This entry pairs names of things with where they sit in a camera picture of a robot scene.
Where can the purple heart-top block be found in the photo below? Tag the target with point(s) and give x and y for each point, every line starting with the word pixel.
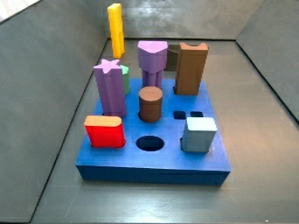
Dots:
pixel 152 60

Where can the red rounded block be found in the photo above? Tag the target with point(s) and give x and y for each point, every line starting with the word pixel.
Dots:
pixel 106 131

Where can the blue peg board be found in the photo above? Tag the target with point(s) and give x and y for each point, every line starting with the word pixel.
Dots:
pixel 152 157

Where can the purple star block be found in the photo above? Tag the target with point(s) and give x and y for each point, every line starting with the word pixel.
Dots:
pixel 111 87

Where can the yellow double-square block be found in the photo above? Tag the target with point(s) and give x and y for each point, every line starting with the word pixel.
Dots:
pixel 116 29

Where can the tall brown notched block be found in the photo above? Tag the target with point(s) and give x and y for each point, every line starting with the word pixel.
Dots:
pixel 191 62

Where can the brown cylinder block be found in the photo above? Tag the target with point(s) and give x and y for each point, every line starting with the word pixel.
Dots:
pixel 150 104

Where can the grey-blue square block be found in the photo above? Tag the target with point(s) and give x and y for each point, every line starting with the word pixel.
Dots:
pixel 198 134

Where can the green hexagon block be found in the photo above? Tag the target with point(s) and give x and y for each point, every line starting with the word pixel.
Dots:
pixel 126 78

